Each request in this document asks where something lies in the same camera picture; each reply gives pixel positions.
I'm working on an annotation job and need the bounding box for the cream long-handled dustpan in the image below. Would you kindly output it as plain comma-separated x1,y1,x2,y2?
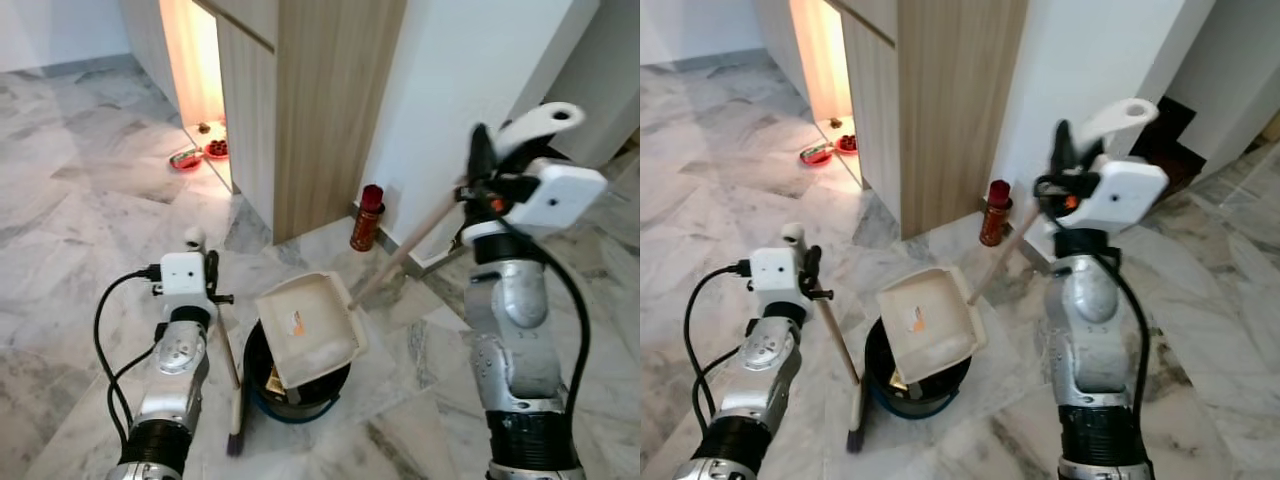
876,98,1160,387
254,102,586,391

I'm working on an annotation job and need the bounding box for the wooden-handled broom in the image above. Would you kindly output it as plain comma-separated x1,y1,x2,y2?
184,226,252,459
781,221,870,454

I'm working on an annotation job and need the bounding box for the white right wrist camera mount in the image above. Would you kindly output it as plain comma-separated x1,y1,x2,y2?
1050,154,1170,235
462,158,609,247

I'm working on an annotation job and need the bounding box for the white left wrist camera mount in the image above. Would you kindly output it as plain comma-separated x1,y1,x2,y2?
749,246,810,299
157,251,217,302

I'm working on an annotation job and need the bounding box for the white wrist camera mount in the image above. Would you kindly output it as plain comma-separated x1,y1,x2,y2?
157,251,217,302
1050,154,1170,235
749,246,810,299
462,158,609,247

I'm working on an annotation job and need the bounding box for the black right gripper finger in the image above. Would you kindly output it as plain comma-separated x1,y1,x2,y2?
1048,119,1077,179
467,123,499,187

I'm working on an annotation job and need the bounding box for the wooden cabinet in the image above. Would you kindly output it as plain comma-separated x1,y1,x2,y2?
120,0,407,245
755,0,1030,242

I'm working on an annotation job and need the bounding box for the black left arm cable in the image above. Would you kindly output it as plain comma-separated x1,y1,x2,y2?
92,264,167,448
684,261,754,403

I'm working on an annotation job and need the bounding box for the red spray can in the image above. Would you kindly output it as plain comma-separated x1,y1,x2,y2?
349,183,387,254
979,179,1014,249

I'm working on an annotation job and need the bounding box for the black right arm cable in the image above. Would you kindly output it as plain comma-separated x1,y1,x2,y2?
500,215,593,426
1092,248,1153,446

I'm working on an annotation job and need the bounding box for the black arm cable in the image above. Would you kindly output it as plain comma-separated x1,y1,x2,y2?
684,261,754,403
92,264,167,448
1092,248,1153,446
500,215,593,426

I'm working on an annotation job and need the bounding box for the black waste bin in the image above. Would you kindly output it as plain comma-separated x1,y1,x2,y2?
242,320,354,425
862,320,974,420

